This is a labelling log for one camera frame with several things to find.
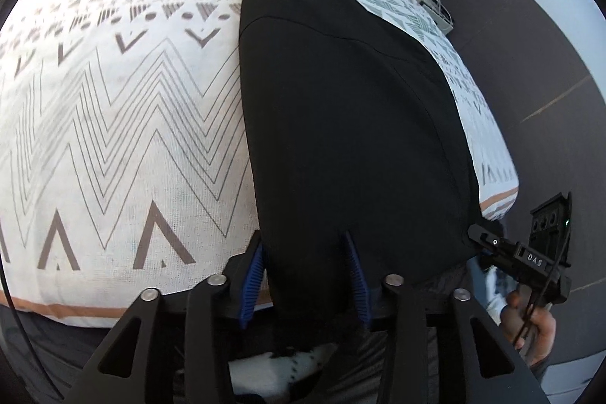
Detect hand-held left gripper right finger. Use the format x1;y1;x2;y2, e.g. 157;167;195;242
342;230;552;404

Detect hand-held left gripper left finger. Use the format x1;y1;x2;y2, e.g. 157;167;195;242
66;230;268;404

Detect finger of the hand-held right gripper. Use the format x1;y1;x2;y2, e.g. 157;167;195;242
466;223;503;270

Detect black shirt with yellow print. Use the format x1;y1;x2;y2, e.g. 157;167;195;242
239;0;484;353

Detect person's right hand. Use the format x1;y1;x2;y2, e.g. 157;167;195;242
501;288;558;366

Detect person's pale sleeve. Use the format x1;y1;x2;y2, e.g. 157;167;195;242
471;264;514;331

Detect white black spotted cloth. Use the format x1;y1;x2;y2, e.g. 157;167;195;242
227;342;339;402

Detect white geometric patterned bed cover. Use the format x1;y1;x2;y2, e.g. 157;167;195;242
0;0;520;330

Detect person's grey pants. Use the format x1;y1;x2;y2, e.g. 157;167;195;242
0;262;503;404

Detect white power strip with cables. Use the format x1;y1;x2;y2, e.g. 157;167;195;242
397;0;456;34

